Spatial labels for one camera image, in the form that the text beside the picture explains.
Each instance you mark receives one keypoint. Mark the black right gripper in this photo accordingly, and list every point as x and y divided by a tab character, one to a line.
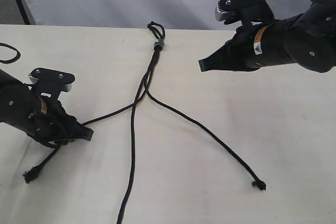
249	50

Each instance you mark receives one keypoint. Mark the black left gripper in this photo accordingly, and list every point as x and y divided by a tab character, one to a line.
50	125

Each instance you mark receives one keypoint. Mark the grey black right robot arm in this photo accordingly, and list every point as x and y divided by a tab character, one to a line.
307	39

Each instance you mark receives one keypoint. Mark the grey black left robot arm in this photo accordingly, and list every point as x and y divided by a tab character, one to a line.
17	101

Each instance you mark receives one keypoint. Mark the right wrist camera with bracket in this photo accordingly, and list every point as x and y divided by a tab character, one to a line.
244	11

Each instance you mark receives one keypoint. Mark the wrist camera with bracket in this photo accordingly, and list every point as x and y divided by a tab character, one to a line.
244	11
48	83

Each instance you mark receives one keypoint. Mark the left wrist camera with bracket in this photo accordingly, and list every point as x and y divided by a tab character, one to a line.
48	83

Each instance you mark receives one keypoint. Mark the grey cable sleeve connector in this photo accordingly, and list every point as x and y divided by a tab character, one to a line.
159	45

